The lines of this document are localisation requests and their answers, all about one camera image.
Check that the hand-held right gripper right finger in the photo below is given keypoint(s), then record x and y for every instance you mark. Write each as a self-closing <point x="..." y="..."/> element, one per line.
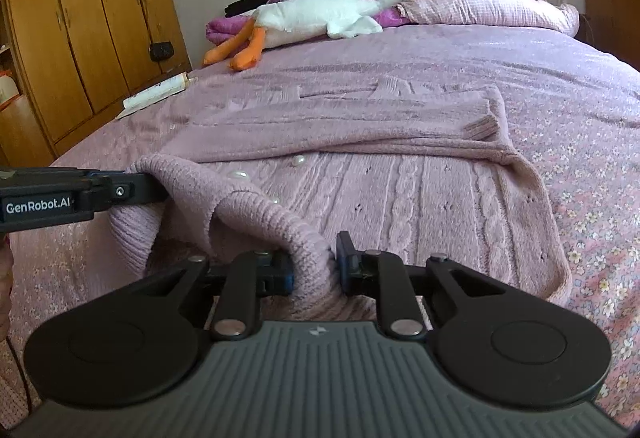
<point x="346" y="263"/>

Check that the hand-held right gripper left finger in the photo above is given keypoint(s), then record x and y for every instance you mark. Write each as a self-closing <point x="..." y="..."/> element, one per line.
<point x="280" y="275"/>

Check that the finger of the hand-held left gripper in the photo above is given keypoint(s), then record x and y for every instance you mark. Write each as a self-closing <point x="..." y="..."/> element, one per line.
<point x="130" y="192"/>

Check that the pink knitted cardigan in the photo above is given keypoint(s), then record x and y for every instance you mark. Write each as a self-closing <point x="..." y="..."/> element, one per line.
<point x="400" y="188"/>

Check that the black clothes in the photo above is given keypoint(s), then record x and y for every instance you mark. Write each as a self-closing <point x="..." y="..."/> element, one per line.
<point x="245" y="2"/>

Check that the white booklet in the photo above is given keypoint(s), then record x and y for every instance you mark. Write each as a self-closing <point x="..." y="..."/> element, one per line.
<point x="155" y="95"/>

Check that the small black hanging bag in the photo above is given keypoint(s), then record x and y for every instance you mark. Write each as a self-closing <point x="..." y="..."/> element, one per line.
<point x="161" y="50"/>

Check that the wooden wardrobe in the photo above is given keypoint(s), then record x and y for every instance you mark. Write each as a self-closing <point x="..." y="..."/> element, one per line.
<point x="75" y="17"/>

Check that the purple blanket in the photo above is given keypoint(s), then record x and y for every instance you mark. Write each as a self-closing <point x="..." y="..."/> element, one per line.
<point x="220" y="27"/>

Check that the white goose plush toy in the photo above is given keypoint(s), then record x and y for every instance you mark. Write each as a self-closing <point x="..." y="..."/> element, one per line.
<point x="310" y="15"/>

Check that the pink checked pillow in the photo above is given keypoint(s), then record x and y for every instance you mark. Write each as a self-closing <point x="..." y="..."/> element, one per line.
<point x="490" y="5"/>

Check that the wooden cabinet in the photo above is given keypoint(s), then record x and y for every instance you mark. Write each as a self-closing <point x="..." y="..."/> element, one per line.
<point x="610" y="17"/>

